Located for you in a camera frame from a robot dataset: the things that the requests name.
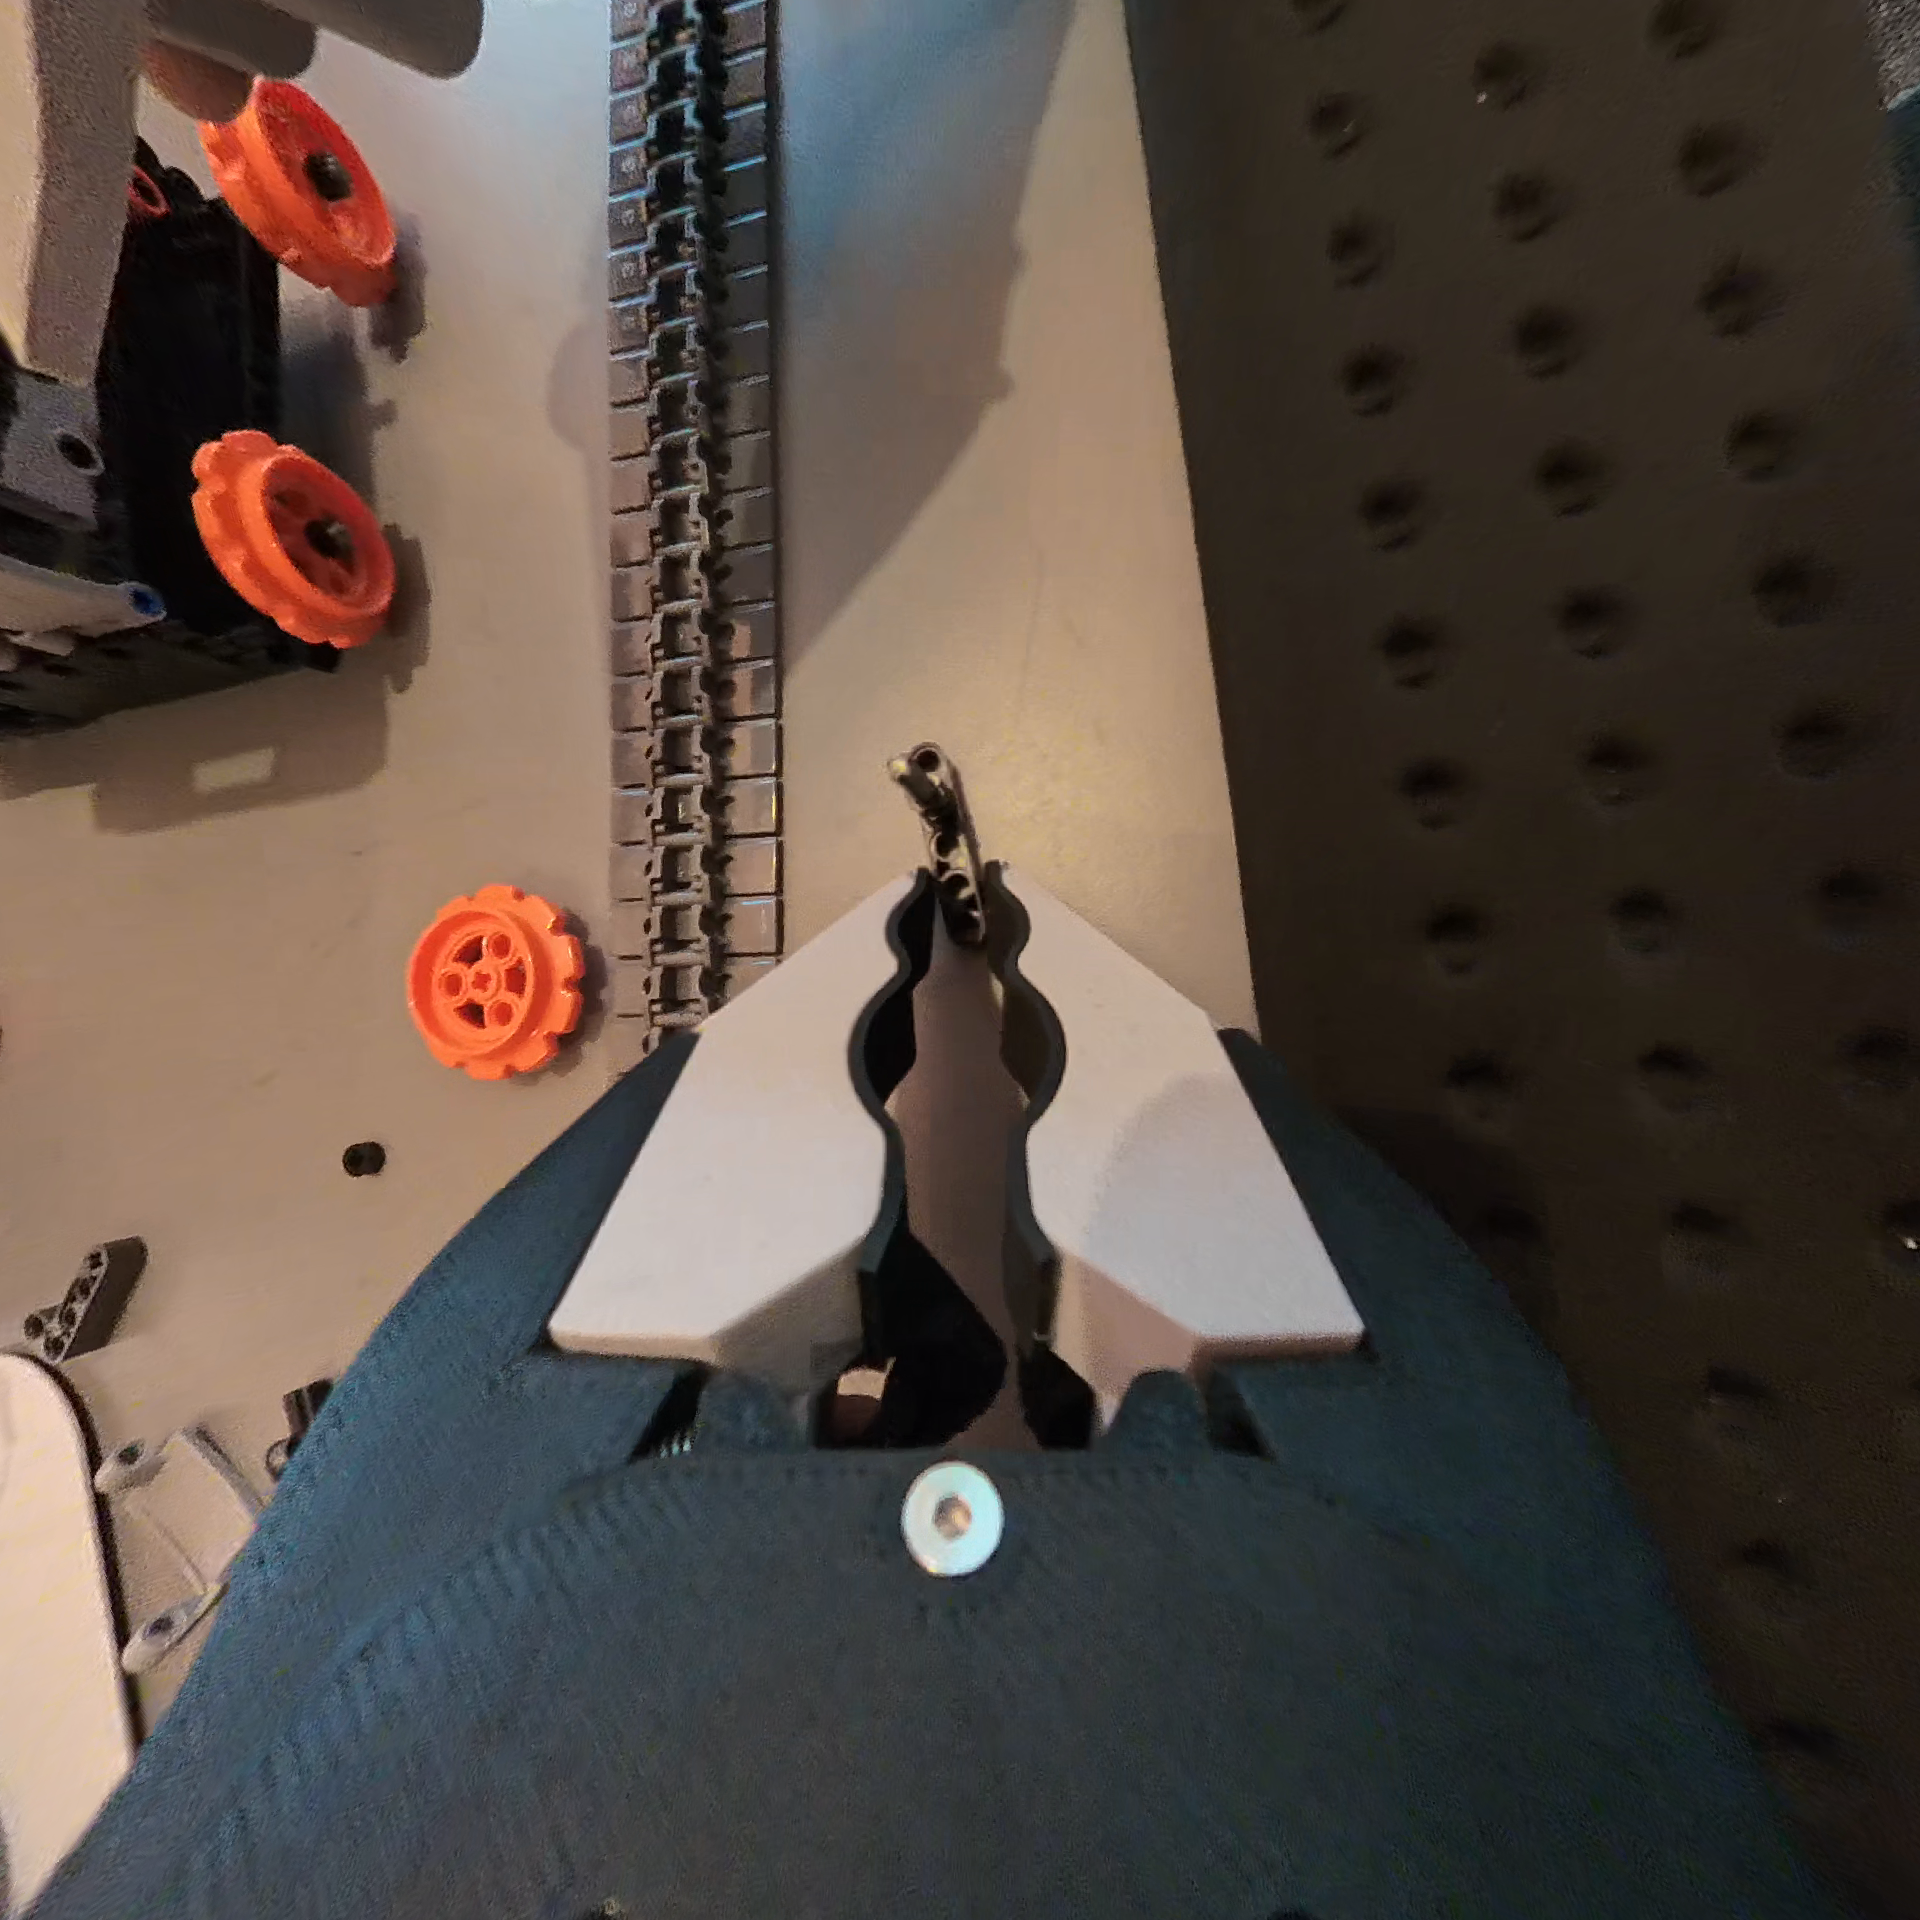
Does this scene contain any toy vehicle with orange wheels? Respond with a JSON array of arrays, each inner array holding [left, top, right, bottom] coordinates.
[[0, 75, 399, 737]]

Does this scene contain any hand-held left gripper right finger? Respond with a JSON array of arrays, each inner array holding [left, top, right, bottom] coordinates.
[[975, 866, 1367, 1422]]

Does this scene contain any person's right hand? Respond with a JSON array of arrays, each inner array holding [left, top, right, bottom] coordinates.
[[141, 41, 261, 125]]

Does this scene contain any orange gear-edged wheel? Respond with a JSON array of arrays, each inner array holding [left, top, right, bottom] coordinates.
[[404, 885, 588, 1081]]

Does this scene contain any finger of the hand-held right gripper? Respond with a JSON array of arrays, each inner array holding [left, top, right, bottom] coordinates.
[[22, 0, 153, 384]]

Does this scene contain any grey toy track chain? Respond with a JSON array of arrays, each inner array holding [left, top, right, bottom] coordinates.
[[607, 0, 784, 1052]]

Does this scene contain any light grey curved panel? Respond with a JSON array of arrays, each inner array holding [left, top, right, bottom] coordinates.
[[94, 1424, 265, 1673]]

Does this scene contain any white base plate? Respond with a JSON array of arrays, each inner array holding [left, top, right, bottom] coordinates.
[[0, 1353, 137, 1877]]

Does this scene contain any dark grey short bent liftarm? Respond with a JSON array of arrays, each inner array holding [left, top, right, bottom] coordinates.
[[22, 1237, 149, 1365]]

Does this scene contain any dark studded panel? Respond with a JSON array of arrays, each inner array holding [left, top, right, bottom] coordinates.
[[1124, 0, 1920, 1920]]

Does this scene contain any black five-hole liftarm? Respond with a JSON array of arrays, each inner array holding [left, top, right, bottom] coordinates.
[[885, 742, 991, 946]]

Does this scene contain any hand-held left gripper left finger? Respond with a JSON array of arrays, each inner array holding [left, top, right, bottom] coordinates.
[[547, 870, 934, 1409]]

